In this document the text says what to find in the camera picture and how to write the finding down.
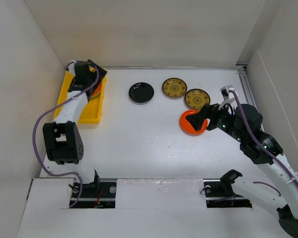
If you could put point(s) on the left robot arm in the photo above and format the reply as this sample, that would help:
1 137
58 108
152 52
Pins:
63 142

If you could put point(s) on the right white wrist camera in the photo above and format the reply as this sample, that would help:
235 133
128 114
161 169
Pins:
228 96

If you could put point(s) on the black plate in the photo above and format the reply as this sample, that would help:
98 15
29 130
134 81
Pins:
141 92

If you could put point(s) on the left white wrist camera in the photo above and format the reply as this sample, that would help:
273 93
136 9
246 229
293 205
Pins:
70 67

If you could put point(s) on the yellow patterned plate right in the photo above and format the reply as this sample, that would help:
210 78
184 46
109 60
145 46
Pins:
196 98

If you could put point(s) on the aluminium rail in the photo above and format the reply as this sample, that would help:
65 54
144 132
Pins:
241 69

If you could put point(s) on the yellow patterned plate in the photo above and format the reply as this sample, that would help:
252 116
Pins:
174 87
196 98

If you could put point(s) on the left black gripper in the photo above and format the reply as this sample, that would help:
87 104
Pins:
101 73

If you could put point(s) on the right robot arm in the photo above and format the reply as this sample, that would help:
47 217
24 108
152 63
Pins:
263 152

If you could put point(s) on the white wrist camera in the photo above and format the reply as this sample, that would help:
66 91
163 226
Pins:
228 96
70 67

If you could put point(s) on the yellow patterned plate left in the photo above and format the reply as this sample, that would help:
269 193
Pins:
174 87

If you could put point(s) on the yellow plastic bin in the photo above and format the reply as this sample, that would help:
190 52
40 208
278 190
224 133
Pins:
91 113

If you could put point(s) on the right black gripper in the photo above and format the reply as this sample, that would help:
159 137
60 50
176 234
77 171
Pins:
197 120

